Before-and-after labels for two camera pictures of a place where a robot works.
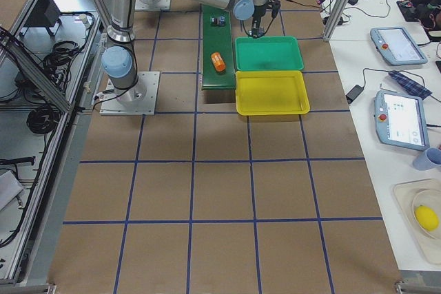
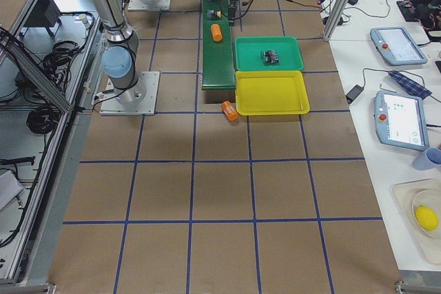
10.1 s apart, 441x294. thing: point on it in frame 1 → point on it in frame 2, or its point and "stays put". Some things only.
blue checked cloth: (410, 86) stays put
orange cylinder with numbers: (218, 61) → (229, 109)
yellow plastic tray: (271, 92) stays put
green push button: (220, 21) → (267, 57)
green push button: (257, 34) → (274, 57)
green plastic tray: (267, 53) stays put
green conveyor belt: (217, 54) stays put
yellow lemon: (426, 217) stays put
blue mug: (428, 160) stays put
